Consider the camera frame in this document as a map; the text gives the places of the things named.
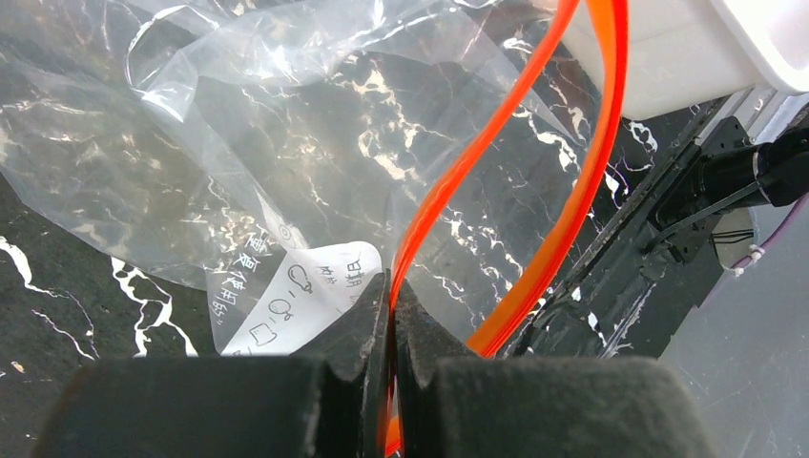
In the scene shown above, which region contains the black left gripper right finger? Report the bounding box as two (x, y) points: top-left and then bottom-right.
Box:
(392, 285), (716, 457)

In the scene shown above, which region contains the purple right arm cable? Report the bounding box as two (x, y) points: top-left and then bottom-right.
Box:
(733, 196), (809, 278)

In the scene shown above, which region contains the white plastic bin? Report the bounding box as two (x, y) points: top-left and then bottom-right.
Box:
(559, 0), (809, 121)

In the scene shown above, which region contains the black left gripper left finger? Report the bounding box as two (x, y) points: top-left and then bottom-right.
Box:
(33, 273), (389, 457)

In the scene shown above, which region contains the clear zip bag orange zipper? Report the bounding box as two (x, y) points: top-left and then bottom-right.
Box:
(1, 1), (628, 457)

